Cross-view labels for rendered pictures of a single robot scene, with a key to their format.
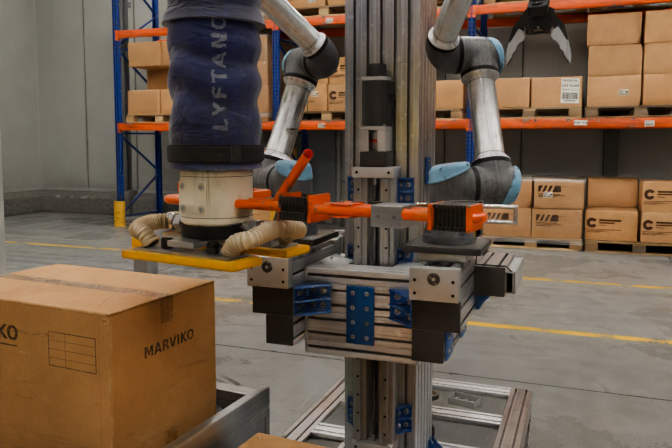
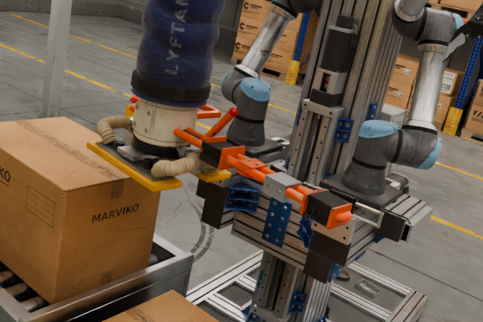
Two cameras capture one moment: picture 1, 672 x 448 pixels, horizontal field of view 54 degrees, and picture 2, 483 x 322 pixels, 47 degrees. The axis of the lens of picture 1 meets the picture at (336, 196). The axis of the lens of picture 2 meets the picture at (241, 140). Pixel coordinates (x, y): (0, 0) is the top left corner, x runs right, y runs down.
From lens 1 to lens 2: 40 cm
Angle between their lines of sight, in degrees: 16
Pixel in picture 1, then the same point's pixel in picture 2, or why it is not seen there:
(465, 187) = (386, 148)
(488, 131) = (424, 102)
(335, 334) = (256, 228)
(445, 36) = (407, 9)
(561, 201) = not seen: outside the picture
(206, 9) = not seen: outside the picture
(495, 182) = (415, 150)
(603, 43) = not seen: outside the picture
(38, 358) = (20, 200)
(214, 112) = (168, 57)
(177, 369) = (119, 232)
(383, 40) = not seen: outside the picture
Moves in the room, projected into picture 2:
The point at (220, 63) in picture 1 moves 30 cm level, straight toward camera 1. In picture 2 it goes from (181, 18) to (156, 28)
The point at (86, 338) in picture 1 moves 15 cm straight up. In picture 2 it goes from (49, 200) to (54, 154)
